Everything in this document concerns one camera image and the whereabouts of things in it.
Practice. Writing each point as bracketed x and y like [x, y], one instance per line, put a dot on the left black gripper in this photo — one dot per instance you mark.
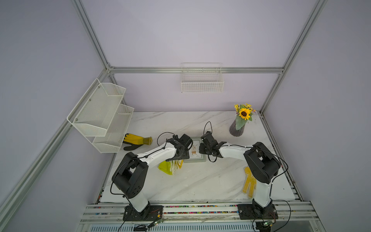
[185, 155]

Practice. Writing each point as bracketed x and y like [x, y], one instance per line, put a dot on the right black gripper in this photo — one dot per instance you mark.
[201, 149]

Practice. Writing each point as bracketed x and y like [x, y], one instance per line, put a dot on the green picture frame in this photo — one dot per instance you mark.
[194, 154]

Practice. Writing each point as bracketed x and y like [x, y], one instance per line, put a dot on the yellow green white cloth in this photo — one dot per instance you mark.
[169, 167]

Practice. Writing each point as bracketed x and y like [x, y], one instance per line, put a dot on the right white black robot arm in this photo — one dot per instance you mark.
[263, 164]

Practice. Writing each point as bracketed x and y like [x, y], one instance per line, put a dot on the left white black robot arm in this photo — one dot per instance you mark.
[130, 176]

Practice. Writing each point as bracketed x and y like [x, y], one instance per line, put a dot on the yellow black glove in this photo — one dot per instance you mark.
[133, 142]

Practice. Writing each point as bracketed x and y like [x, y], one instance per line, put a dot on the sunflower bouquet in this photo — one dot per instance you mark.
[244, 113]

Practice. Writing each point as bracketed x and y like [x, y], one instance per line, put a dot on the yellow rubber glove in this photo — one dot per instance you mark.
[249, 186]

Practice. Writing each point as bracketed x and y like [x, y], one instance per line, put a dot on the lower white mesh shelf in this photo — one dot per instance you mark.
[112, 141]

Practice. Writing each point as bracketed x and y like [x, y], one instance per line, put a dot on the white mesh shelf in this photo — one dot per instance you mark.
[94, 113]
[112, 141]

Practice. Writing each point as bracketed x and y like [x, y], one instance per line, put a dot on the upper white mesh shelf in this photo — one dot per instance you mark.
[94, 113]

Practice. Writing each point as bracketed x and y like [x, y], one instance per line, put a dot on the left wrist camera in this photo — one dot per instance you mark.
[186, 141]

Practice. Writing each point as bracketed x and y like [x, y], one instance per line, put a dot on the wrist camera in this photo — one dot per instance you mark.
[207, 136]
[186, 141]

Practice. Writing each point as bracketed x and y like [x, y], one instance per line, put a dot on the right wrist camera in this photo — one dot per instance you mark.
[207, 136]

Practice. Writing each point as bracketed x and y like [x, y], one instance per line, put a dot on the white wire wall basket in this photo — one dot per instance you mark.
[201, 78]

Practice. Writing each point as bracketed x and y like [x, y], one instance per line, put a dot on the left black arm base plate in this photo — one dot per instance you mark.
[150, 213]

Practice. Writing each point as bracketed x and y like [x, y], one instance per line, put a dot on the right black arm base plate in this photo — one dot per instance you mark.
[251, 211]

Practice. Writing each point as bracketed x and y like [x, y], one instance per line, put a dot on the aluminium mounting rail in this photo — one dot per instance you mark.
[202, 212]

